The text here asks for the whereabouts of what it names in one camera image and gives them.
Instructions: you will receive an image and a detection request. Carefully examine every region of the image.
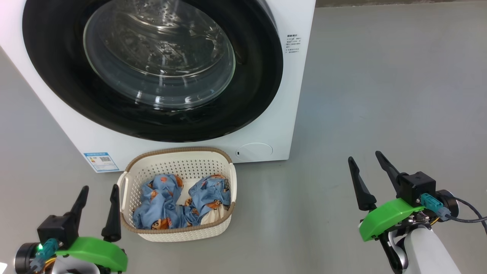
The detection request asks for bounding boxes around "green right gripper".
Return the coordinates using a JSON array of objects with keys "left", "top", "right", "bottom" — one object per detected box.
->
[{"left": 348, "top": 151, "right": 426, "bottom": 242}]

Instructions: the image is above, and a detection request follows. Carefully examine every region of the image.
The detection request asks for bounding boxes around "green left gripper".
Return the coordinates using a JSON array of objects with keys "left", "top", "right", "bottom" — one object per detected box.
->
[{"left": 56, "top": 184, "right": 128, "bottom": 272}]

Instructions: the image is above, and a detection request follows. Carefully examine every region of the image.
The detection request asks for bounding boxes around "black round glass washer door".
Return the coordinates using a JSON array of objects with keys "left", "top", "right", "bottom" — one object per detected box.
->
[{"left": 22, "top": 0, "right": 284, "bottom": 143}]

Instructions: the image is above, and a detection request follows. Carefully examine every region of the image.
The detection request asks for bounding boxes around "cream perforated laundry basket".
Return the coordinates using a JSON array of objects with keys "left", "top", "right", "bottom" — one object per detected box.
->
[{"left": 117, "top": 147, "right": 237, "bottom": 243}]

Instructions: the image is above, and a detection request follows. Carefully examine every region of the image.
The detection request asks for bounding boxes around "white front-load washing machine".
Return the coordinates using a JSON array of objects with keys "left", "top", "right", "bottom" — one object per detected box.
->
[{"left": 0, "top": 0, "right": 316, "bottom": 174}]

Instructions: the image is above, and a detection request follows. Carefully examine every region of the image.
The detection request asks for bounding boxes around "blue energy label sticker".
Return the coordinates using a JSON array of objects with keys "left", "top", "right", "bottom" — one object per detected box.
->
[{"left": 84, "top": 152, "right": 119, "bottom": 172}]

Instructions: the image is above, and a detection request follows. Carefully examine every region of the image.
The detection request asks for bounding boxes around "round white filter cover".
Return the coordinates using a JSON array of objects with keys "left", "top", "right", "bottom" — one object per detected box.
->
[{"left": 235, "top": 143, "right": 273, "bottom": 161}]

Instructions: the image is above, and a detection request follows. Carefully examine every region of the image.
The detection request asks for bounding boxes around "small black text label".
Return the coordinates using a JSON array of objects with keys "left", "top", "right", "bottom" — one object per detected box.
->
[{"left": 286, "top": 34, "right": 303, "bottom": 54}]

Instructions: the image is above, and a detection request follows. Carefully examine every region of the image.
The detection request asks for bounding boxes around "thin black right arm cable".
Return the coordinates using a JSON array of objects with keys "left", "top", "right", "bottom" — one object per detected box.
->
[{"left": 443, "top": 196, "right": 487, "bottom": 234}]

